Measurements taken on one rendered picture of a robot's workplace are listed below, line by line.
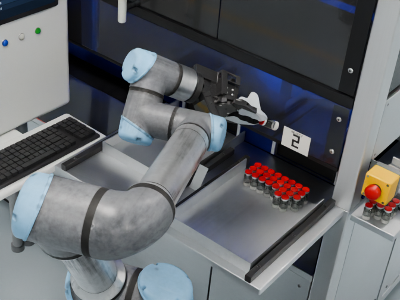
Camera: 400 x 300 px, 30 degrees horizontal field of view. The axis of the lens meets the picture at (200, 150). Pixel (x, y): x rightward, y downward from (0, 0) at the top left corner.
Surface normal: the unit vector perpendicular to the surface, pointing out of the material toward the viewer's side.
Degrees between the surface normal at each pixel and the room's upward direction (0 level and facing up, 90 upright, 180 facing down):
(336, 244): 90
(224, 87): 45
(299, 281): 90
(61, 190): 12
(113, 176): 0
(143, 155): 0
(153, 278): 8
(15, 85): 90
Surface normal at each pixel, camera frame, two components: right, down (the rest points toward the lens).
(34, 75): 0.76, 0.42
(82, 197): 0.01, -0.66
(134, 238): 0.53, 0.33
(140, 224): 0.62, -0.05
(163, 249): -0.62, 0.41
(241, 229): 0.08, -0.82
